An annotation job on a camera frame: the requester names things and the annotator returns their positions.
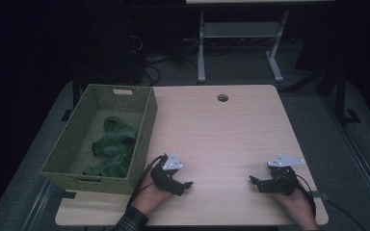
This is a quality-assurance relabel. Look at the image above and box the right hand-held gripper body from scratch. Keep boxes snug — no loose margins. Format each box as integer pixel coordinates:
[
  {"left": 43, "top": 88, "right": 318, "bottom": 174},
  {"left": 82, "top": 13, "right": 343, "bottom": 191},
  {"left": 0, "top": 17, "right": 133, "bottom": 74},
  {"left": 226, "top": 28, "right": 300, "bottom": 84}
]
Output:
[{"left": 266, "top": 153, "right": 305, "bottom": 197}]

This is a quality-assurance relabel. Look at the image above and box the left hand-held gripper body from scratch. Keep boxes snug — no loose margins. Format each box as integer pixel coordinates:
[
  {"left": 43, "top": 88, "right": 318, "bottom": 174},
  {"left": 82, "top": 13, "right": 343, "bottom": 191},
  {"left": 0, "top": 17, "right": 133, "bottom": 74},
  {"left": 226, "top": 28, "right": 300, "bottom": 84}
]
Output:
[{"left": 149, "top": 151, "right": 184, "bottom": 196}]

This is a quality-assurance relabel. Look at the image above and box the green fleece garment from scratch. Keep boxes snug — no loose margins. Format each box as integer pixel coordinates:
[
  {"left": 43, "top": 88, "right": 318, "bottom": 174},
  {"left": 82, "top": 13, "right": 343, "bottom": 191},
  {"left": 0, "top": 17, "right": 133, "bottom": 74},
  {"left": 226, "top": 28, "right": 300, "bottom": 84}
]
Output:
[{"left": 82, "top": 115, "right": 139, "bottom": 178}]

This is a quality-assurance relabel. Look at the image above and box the green woven basket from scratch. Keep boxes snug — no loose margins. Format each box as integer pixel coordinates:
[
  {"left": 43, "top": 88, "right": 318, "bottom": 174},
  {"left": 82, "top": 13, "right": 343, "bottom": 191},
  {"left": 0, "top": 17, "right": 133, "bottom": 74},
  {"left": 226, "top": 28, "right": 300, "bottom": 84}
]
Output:
[{"left": 40, "top": 84, "right": 159, "bottom": 195}]

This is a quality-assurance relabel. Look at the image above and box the person's left hand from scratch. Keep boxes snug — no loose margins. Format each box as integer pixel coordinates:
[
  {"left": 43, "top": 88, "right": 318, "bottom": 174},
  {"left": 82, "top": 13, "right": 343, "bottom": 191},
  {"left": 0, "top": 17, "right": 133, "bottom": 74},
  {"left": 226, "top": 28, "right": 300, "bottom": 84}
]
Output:
[{"left": 132, "top": 176, "right": 174, "bottom": 216}]

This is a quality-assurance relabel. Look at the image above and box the person's right hand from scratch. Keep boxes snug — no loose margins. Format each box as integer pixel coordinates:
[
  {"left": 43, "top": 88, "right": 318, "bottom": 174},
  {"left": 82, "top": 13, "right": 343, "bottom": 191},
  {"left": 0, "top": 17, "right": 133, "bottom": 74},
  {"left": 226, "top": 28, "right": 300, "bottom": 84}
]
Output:
[{"left": 271, "top": 189, "right": 317, "bottom": 222}]

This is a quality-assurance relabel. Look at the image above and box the black metal stand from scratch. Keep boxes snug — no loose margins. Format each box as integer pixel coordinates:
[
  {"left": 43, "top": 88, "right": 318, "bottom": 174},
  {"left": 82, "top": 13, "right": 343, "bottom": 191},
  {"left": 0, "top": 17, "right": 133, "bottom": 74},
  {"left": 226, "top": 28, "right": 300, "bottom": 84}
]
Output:
[{"left": 278, "top": 64, "right": 362, "bottom": 127}]

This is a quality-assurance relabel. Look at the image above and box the grey metal stand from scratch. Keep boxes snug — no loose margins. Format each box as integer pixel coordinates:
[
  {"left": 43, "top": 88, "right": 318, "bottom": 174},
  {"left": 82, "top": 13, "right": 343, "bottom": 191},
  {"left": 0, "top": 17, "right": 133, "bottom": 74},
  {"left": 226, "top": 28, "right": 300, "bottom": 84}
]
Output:
[{"left": 197, "top": 9, "right": 290, "bottom": 85}]

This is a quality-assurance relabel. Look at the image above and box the left hand-held gripper black cable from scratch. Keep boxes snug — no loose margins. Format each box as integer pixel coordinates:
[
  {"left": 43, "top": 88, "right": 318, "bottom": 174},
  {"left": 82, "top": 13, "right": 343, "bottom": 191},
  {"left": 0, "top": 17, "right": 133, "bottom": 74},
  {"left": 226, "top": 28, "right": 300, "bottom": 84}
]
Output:
[{"left": 126, "top": 154, "right": 169, "bottom": 211}]

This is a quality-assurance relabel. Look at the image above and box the hand-held gripper black cable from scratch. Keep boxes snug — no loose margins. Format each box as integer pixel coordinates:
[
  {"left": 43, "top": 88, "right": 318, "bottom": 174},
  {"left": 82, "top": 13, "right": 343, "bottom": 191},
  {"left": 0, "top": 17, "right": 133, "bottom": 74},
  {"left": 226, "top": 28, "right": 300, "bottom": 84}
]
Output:
[
  {"left": 126, "top": 154, "right": 169, "bottom": 211},
  {"left": 293, "top": 174, "right": 318, "bottom": 219}
]

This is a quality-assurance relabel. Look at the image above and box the right hand-held gripper black cable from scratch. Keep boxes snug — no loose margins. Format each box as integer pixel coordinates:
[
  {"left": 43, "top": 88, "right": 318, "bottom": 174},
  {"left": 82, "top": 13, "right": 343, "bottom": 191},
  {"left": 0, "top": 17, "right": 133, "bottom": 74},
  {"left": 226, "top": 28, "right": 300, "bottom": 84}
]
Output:
[{"left": 293, "top": 174, "right": 318, "bottom": 219}]

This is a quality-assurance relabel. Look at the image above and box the black floor cable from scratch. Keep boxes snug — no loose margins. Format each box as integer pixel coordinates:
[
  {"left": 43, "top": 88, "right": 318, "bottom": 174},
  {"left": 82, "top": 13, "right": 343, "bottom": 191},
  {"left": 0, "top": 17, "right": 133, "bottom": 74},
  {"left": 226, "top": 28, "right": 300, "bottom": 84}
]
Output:
[{"left": 326, "top": 199, "right": 367, "bottom": 231}]

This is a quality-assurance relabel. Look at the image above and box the tangle of floor cables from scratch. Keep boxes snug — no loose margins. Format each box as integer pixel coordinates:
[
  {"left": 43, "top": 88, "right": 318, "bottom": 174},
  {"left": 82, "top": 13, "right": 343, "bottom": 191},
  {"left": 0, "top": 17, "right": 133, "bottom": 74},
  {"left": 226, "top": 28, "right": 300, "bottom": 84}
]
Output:
[{"left": 129, "top": 35, "right": 200, "bottom": 86}]

